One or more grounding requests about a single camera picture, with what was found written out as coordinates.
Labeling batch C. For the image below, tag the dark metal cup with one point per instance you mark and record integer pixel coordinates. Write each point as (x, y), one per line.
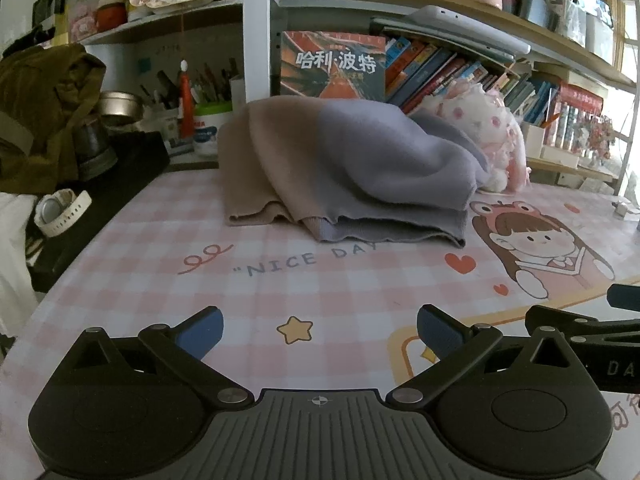
(95, 152)

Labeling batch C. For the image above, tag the metal bowl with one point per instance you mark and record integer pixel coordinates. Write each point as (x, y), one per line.
(117, 105)

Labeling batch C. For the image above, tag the grey laptop on books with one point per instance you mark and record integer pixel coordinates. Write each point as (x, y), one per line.
(430, 35)

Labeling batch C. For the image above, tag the row of colourful books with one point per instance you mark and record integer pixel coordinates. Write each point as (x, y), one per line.
(440, 75)

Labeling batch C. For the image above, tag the white pen cup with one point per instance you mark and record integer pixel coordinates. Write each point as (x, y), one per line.
(210, 132)

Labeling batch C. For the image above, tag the bunch of pens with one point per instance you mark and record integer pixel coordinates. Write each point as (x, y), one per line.
(205, 85)

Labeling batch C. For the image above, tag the small round figurine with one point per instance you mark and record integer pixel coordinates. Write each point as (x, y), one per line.
(112, 10)

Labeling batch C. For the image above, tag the orange cover book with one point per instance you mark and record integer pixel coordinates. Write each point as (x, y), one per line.
(330, 67)

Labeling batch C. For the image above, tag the black box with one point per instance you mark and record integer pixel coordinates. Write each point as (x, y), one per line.
(125, 160)

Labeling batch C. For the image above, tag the pink checked printed desk mat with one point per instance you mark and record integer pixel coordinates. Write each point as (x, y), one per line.
(300, 280)

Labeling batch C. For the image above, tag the white wristwatch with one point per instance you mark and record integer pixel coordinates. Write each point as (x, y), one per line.
(75, 207)

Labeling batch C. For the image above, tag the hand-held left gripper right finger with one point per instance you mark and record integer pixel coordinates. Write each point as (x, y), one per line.
(437, 332)

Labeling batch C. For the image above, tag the red boxed book set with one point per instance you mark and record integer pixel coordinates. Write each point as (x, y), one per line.
(575, 120)

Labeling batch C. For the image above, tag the pink and white plush toy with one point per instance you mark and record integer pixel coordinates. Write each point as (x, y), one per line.
(495, 125)

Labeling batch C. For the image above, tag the red tassel ornament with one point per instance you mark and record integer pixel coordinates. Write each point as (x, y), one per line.
(186, 105)

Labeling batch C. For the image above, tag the white bookshelf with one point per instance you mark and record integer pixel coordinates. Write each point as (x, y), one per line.
(255, 35)

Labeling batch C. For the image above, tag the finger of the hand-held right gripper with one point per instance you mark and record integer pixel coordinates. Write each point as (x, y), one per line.
(590, 327)
(625, 296)

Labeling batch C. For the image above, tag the small white box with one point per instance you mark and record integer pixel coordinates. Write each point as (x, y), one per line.
(532, 140)

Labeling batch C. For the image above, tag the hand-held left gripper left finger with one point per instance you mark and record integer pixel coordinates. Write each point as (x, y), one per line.
(202, 332)

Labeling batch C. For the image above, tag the white cloth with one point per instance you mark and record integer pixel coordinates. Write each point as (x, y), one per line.
(15, 240)

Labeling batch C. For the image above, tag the small white adapter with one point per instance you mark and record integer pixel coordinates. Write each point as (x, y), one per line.
(623, 208)

